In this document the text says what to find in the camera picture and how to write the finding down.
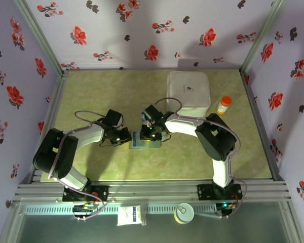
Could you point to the white square container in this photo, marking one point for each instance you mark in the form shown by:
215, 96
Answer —
190, 83

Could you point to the blue plastic card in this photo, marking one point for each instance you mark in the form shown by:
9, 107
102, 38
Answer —
135, 139

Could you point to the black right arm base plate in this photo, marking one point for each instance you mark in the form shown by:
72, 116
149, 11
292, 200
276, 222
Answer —
205, 192

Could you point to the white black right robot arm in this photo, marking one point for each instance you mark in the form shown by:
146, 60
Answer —
182, 126

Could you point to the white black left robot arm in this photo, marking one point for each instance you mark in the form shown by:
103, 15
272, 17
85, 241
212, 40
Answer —
88, 135

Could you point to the tin can with pull tab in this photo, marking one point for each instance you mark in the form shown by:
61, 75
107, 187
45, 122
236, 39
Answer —
183, 213

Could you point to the aluminium corner post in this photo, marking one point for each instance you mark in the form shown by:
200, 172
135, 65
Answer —
259, 35
40, 35

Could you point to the orange pill bottle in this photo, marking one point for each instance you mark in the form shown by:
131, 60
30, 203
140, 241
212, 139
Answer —
224, 106

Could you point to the aluminium side rail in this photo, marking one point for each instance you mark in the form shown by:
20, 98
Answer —
50, 116
262, 126

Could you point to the white paper packet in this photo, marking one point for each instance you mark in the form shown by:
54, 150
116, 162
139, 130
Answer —
128, 216

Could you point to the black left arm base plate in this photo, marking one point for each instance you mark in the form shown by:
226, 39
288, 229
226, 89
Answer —
101, 192

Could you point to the grey-green card holder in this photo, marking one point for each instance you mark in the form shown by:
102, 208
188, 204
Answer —
155, 146

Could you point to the blue VIP card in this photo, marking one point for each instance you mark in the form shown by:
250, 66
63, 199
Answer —
143, 118

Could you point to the wide aluminium base rail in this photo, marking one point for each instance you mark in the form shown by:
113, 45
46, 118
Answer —
152, 189

